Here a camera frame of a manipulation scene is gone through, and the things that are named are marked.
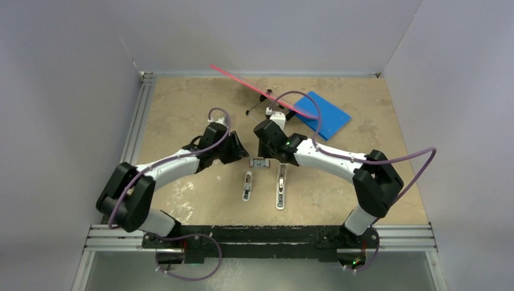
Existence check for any long white stapler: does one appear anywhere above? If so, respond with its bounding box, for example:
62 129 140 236
276 163 287 210

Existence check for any black base bar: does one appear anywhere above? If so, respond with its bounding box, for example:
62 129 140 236
142 225 379 265

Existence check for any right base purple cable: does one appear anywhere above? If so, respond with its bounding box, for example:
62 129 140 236
343 227 381 274

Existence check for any pink board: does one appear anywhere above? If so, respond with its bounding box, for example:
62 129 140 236
210 64 318 119

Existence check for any black wire stand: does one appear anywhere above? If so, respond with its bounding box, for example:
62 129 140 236
245 89 296 122

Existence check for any staple box tray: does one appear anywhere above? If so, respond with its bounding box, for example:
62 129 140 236
249 158 270 169

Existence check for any blue folder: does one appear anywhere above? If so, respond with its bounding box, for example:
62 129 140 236
294 91 352 141

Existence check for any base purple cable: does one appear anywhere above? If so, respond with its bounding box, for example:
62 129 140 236
343 227 381 274
150 233 223 282

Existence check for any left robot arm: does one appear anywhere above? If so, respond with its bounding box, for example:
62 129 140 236
96 122 249 248

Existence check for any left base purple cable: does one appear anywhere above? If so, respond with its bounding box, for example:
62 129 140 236
150 233 223 282

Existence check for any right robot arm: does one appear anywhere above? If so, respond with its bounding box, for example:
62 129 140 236
253 119 404 247

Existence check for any small white stapler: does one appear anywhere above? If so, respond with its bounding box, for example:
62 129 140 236
242 171 253 202

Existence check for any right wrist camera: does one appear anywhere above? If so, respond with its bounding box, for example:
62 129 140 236
265 107 287 131

